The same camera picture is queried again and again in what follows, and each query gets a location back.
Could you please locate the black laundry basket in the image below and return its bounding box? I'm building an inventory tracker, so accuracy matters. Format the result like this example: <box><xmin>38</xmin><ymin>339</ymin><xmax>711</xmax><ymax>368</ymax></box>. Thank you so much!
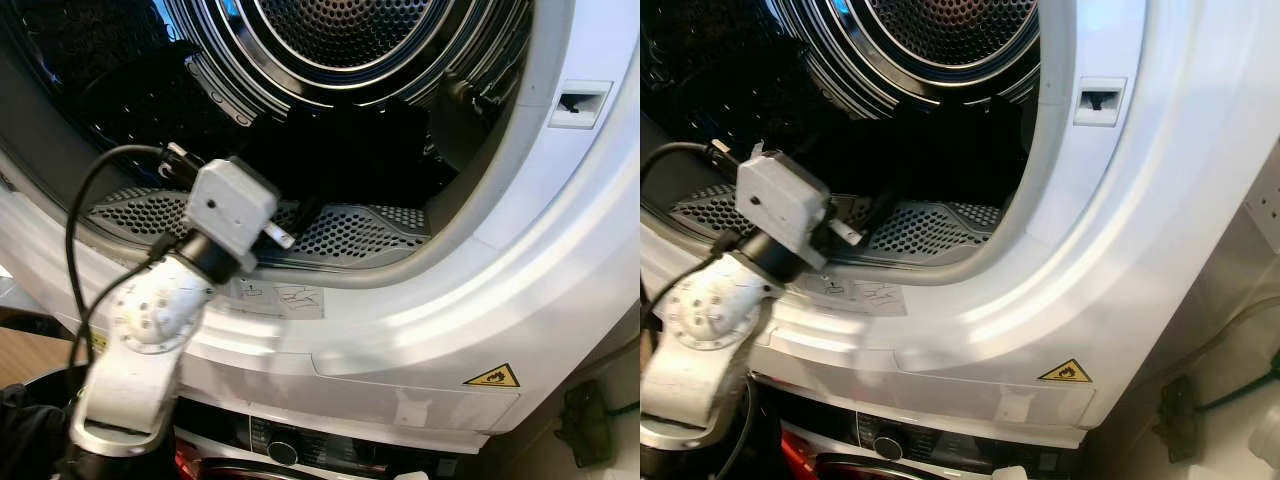
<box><xmin>0</xmin><ymin>362</ymin><xmax>96</xmax><ymax>480</ymax></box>

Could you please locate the yellow triangle warning sticker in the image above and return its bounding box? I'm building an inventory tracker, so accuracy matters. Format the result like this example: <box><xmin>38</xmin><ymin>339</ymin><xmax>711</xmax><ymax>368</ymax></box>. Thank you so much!
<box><xmin>463</xmin><ymin>362</ymin><xmax>522</xmax><ymax>389</ymax></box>
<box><xmin>1037</xmin><ymin>358</ymin><xmax>1094</xmax><ymax>385</ymax></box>

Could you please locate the dryer door latch slot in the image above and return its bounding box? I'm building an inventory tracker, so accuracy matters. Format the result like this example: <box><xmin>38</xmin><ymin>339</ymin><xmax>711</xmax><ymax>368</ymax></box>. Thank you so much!
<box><xmin>548</xmin><ymin>80</ymin><xmax>613</xmax><ymax>130</ymax></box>
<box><xmin>1073</xmin><ymin>77</ymin><xmax>1129</xmax><ymax>128</ymax></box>

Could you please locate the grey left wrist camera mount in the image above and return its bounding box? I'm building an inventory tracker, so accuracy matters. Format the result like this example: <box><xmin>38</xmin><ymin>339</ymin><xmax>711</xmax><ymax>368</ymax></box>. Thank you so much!
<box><xmin>735</xmin><ymin>143</ymin><xmax>864</xmax><ymax>273</ymax></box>
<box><xmin>184</xmin><ymin>157</ymin><xmax>297</xmax><ymax>273</ymax></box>

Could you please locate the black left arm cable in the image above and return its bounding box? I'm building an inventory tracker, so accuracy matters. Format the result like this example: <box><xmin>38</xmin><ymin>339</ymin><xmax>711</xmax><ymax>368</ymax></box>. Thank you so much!
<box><xmin>64</xmin><ymin>143</ymin><xmax>206</xmax><ymax>373</ymax></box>
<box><xmin>640</xmin><ymin>139</ymin><xmax>763</xmax><ymax>480</ymax></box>

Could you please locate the red metal stool frame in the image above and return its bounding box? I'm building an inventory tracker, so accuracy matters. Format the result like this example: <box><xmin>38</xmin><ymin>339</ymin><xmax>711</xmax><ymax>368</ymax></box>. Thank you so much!
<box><xmin>172</xmin><ymin>438</ymin><xmax>207</xmax><ymax>480</ymax></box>
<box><xmin>780</xmin><ymin>430</ymin><xmax>837</xmax><ymax>480</ymax></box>

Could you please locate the perforated steel dryer drum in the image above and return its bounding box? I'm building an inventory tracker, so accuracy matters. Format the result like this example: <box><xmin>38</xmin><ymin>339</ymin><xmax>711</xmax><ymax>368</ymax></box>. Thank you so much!
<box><xmin>775</xmin><ymin>0</ymin><xmax>1043</xmax><ymax>118</ymax></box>
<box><xmin>165</xmin><ymin>0</ymin><xmax>533</xmax><ymax>123</ymax></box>

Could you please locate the black power adapter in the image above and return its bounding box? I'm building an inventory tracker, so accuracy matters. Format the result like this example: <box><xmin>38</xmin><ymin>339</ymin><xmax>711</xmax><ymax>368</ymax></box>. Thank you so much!
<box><xmin>555</xmin><ymin>380</ymin><xmax>614</xmax><ymax>468</ymax></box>
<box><xmin>1150</xmin><ymin>375</ymin><xmax>1209</xmax><ymax>463</ymax></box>

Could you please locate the white wall socket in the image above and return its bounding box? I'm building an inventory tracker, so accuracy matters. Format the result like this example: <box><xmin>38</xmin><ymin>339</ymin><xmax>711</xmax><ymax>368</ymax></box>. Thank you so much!
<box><xmin>1243</xmin><ymin>150</ymin><xmax>1280</xmax><ymax>254</ymax></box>

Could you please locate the grey perforated lint filter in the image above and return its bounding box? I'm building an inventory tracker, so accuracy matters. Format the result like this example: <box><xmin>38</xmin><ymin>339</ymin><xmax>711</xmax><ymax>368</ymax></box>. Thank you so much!
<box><xmin>85</xmin><ymin>185</ymin><xmax>433</xmax><ymax>273</ymax></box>
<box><xmin>668</xmin><ymin>185</ymin><xmax>1013</xmax><ymax>265</ymax></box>

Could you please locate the white tumble dryer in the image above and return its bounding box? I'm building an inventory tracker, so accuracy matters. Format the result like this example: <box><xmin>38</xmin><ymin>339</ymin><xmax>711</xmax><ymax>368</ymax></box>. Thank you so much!
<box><xmin>640</xmin><ymin>0</ymin><xmax>1280</xmax><ymax>451</ymax></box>
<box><xmin>0</xmin><ymin>0</ymin><xmax>641</xmax><ymax>456</ymax></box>

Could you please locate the black garment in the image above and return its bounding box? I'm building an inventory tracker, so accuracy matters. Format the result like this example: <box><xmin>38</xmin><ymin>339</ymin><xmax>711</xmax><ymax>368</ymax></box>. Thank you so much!
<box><xmin>250</xmin><ymin>100</ymin><xmax>433</xmax><ymax>211</ymax></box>
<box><xmin>830</xmin><ymin>100</ymin><xmax>1033</xmax><ymax>203</ymax></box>

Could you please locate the grey instruction label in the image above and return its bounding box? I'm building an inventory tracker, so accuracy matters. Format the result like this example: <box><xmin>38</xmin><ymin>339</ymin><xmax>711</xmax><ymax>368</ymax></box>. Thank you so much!
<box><xmin>800</xmin><ymin>274</ymin><xmax>907</xmax><ymax>317</ymax></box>
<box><xmin>230</xmin><ymin>277</ymin><xmax>327</xmax><ymax>320</ymax></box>

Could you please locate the white washing machine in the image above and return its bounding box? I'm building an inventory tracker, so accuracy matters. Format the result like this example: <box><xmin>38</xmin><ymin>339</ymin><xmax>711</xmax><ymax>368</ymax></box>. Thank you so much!
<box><xmin>170</xmin><ymin>398</ymin><xmax>473</xmax><ymax>480</ymax></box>
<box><xmin>750</xmin><ymin>375</ymin><xmax>1088</xmax><ymax>480</ymax></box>

